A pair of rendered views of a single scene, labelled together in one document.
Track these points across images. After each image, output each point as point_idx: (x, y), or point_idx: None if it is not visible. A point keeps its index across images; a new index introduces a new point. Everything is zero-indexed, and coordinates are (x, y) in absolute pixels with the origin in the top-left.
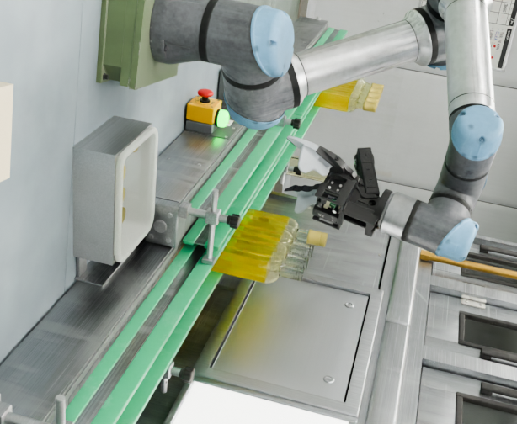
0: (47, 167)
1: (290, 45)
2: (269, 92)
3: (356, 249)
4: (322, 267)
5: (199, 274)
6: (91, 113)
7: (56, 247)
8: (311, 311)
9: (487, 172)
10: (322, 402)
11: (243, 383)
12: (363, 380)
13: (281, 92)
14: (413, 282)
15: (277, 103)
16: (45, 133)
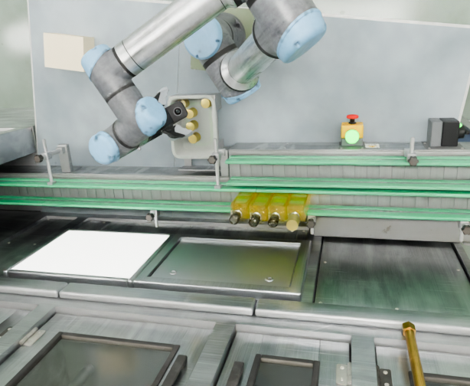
0: (154, 96)
1: (210, 40)
2: (210, 73)
3: (396, 296)
4: (344, 279)
5: (203, 187)
6: (194, 83)
7: (165, 139)
8: (253, 265)
9: (108, 98)
10: (147, 269)
11: (166, 246)
12: (169, 282)
13: (217, 73)
14: (333, 315)
15: (218, 82)
16: (151, 79)
